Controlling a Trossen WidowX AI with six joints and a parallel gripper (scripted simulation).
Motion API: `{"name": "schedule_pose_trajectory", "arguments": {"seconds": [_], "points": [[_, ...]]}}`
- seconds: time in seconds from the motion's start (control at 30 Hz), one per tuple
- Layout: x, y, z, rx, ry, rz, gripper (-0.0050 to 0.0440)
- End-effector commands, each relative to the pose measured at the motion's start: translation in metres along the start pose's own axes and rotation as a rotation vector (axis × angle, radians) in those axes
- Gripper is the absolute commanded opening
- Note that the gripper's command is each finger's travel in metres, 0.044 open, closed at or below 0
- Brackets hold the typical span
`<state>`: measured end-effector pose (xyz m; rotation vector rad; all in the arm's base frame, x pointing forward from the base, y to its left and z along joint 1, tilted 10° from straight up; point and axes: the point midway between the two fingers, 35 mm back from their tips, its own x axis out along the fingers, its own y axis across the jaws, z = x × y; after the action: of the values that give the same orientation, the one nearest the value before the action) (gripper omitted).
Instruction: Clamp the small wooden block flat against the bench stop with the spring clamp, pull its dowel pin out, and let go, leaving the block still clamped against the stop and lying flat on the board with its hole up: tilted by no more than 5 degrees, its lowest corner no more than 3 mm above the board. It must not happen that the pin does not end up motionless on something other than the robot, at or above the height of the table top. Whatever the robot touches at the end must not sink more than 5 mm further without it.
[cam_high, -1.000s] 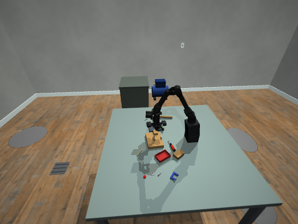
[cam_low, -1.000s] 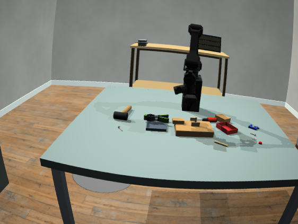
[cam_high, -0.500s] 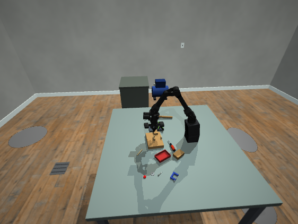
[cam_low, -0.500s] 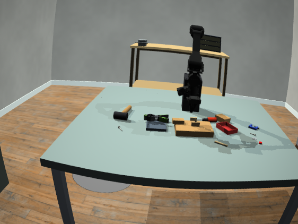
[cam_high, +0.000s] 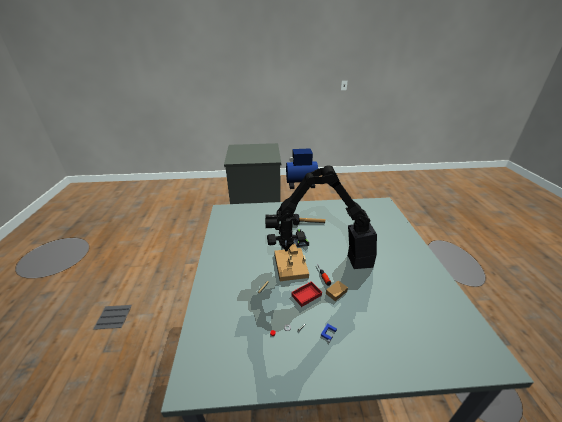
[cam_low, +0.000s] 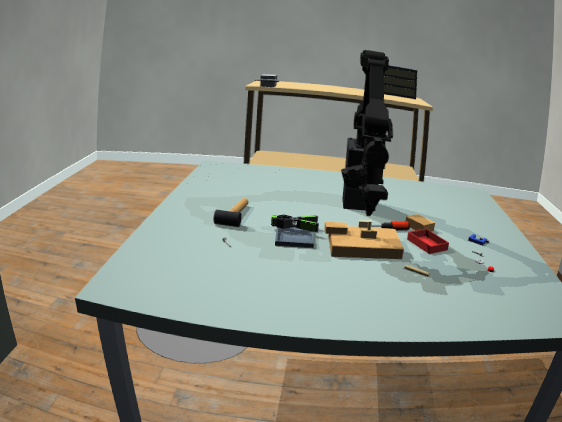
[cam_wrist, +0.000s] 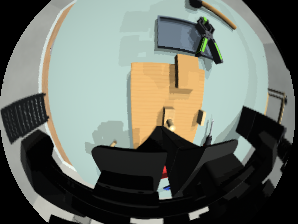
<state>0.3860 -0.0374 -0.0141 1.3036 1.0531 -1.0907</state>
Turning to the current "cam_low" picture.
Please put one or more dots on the tan wooden rod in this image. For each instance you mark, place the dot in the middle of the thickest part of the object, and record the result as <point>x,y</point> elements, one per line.
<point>417,270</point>

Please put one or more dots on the red shallow tray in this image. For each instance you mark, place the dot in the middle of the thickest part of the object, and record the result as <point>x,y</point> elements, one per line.
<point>417,237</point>

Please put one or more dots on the tan wooden block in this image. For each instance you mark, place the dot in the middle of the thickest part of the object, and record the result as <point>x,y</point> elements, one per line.
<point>418,222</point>

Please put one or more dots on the blue c-shaped clamp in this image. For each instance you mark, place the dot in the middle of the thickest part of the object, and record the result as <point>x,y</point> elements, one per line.
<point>473,239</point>

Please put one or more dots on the black mallet with wooden handle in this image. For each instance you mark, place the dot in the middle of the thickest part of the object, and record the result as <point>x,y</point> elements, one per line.
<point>232,217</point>

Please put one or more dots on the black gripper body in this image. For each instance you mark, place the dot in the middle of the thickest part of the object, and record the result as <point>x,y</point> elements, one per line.
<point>372,189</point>

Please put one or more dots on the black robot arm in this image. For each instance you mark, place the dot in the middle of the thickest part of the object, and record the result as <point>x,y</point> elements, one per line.
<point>377,120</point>

